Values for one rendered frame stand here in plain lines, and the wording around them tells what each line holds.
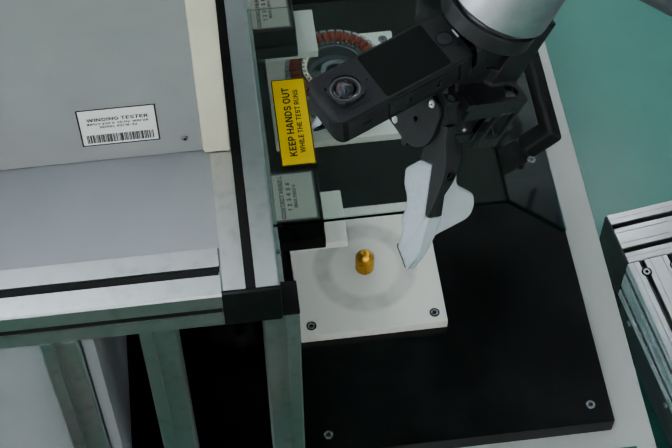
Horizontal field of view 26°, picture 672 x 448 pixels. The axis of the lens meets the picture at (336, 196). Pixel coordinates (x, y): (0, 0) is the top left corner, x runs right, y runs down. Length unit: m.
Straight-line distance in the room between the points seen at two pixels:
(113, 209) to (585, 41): 1.72
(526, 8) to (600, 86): 1.73
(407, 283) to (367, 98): 0.54
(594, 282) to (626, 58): 1.24
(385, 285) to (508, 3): 0.58
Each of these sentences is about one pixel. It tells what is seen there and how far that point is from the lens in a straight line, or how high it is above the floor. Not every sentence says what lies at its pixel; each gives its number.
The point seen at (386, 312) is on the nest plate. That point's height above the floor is 0.78.
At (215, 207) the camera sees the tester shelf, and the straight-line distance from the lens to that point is 1.15.
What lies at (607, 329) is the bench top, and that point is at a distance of 1.54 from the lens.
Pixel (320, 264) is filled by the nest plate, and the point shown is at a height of 0.78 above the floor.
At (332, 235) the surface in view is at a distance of 1.42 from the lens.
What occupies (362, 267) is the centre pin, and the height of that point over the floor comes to 0.80.
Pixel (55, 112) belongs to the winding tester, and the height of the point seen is 1.18.
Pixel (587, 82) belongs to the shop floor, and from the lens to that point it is 2.71.
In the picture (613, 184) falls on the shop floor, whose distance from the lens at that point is 2.58.
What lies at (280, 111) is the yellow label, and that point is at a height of 1.07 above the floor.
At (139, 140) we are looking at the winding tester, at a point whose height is 1.14.
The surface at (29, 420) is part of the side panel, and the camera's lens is 1.30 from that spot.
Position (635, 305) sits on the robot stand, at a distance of 2.23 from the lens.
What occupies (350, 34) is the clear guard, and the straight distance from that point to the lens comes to 1.33.
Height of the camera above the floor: 2.06
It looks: 55 degrees down
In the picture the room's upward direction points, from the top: straight up
